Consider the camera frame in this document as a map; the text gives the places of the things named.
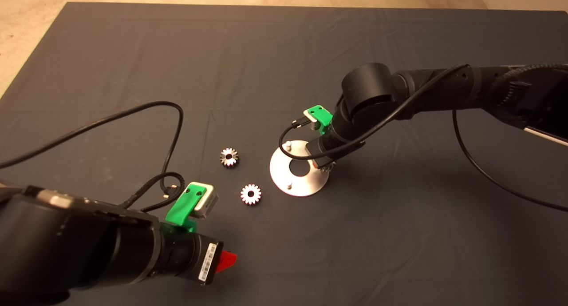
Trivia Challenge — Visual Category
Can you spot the round metal carrier plate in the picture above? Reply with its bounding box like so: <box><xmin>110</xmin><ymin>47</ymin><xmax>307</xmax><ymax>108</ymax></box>
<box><xmin>269</xmin><ymin>140</ymin><xmax>331</xmax><ymax>197</ymax></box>

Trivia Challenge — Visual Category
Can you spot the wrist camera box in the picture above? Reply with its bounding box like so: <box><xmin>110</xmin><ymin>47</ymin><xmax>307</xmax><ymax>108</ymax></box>
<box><xmin>304</xmin><ymin>110</ymin><xmax>322</xmax><ymax>131</ymax></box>
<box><xmin>185</xmin><ymin>182</ymin><xmax>219</xmax><ymax>219</ymax></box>

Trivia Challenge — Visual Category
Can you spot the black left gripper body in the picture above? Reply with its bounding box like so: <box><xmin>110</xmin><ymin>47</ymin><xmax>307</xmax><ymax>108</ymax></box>
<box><xmin>183</xmin><ymin>232</ymin><xmax>224</xmax><ymax>285</ymax></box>

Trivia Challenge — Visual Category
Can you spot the dark grey table cloth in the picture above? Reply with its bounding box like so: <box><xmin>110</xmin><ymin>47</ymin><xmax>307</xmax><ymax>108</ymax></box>
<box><xmin>0</xmin><ymin>2</ymin><xmax>568</xmax><ymax>306</ymax></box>

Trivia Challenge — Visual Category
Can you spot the green left camera mount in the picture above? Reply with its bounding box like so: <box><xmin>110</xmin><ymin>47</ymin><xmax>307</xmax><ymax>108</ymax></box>
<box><xmin>165</xmin><ymin>184</ymin><xmax>208</xmax><ymax>233</ymax></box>

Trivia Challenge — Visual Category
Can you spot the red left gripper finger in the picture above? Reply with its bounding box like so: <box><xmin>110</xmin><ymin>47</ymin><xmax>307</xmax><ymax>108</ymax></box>
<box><xmin>217</xmin><ymin>250</ymin><xmax>237</xmax><ymax>272</ymax></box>

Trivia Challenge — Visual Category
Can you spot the thin black camera cable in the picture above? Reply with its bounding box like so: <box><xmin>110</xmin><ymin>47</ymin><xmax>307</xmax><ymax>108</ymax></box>
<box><xmin>279</xmin><ymin>64</ymin><xmax>568</xmax><ymax>212</ymax></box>
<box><xmin>0</xmin><ymin>101</ymin><xmax>185</xmax><ymax>198</ymax></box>

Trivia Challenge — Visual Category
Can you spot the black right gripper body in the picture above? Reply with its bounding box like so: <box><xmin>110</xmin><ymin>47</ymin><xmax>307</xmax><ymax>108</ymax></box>
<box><xmin>305</xmin><ymin>136</ymin><xmax>365</xmax><ymax>168</ymax></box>

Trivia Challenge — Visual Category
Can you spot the green right camera mount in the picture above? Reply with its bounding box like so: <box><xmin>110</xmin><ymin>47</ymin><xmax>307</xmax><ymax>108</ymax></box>
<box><xmin>308</xmin><ymin>105</ymin><xmax>333</xmax><ymax>135</ymax></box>

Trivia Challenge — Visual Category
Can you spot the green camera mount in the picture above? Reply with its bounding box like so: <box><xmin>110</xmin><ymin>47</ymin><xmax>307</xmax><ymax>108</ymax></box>
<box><xmin>165</xmin><ymin>184</ymin><xmax>208</xmax><ymax>233</ymax></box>
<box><xmin>308</xmin><ymin>105</ymin><xmax>333</xmax><ymax>135</ymax></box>

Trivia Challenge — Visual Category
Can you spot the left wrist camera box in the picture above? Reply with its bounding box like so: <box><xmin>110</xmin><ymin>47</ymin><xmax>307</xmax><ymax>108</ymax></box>
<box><xmin>185</xmin><ymin>182</ymin><xmax>219</xmax><ymax>219</ymax></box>

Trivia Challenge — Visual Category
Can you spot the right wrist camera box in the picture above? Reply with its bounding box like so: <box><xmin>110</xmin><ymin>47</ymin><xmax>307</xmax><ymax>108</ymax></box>
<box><xmin>304</xmin><ymin>110</ymin><xmax>322</xmax><ymax>131</ymax></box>

